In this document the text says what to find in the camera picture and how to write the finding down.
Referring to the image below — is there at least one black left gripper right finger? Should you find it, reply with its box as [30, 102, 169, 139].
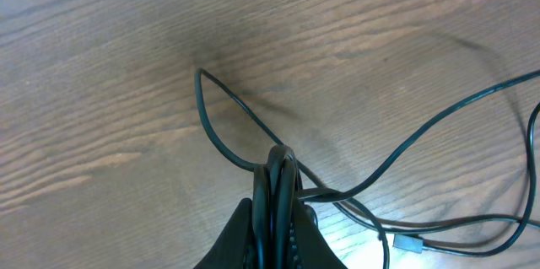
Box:
[292, 199, 346, 269]

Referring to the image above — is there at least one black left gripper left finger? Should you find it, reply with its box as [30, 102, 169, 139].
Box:
[195, 198, 256, 269]

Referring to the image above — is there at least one black thin usb cable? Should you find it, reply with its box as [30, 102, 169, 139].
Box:
[294, 68, 540, 258]

